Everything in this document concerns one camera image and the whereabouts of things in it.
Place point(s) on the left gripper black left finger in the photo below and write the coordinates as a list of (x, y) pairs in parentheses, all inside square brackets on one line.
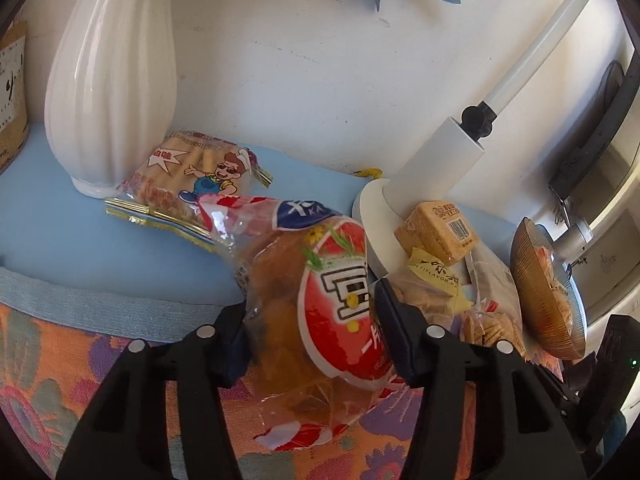
[(123, 432)]

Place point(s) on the round crisps bag orange label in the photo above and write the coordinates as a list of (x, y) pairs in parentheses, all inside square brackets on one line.
[(487, 328)]

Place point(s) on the white lamp post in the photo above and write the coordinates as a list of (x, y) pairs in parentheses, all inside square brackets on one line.
[(450, 152)]

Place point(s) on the white ribbed vase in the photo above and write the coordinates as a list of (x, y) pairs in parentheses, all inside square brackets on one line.
[(112, 91)]

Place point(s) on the cartoon boy biscuit packet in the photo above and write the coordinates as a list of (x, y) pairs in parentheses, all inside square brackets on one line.
[(163, 192)]

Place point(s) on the brown ribbed glass bowl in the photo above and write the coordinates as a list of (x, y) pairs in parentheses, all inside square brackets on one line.
[(551, 305)]

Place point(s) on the large clear bread bag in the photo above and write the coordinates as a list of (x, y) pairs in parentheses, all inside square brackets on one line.
[(494, 286)]

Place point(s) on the floral woven table mat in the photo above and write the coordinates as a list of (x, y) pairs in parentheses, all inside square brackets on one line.
[(58, 343)]

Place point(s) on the tan rice cake bar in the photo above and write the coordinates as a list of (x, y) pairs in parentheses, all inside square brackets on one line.
[(439, 228)]

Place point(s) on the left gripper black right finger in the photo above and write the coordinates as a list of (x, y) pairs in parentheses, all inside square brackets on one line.
[(518, 432)]

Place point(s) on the yellow label snack packet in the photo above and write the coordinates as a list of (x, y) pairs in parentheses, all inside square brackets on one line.
[(426, 283)]

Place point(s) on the bamboo pen holder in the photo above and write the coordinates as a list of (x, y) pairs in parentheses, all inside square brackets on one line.
[(13, 110)]

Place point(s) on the red guoba crisps bag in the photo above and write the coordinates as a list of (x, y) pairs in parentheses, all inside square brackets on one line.
[(320, 362)]

